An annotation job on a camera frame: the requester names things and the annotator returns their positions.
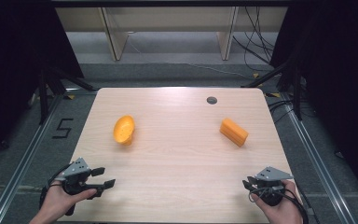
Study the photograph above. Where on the person's right hand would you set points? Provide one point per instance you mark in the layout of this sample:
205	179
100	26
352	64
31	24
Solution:
281	213

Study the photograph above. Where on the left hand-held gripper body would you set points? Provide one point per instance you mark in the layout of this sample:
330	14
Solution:
76	169

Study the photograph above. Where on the black metal stand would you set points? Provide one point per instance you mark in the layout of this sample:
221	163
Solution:
295	84
45	93

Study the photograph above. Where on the aluminium floor rail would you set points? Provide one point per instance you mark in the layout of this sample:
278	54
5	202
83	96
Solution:
317	155
28	155

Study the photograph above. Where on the light wooden desk frame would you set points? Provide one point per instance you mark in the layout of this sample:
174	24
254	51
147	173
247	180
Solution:
115	40

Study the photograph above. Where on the orange ridged block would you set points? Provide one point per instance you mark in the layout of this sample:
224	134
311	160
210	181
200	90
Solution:
233	132

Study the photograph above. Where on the orange plastic bowl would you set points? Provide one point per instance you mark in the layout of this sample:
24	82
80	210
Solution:
123	130

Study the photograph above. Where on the person's left hand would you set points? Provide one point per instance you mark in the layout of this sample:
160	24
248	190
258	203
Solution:
57	202

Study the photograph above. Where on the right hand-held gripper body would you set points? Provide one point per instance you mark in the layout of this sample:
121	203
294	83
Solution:
273	174

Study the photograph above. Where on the black curtain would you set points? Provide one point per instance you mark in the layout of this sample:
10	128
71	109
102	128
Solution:
338	77
15	62

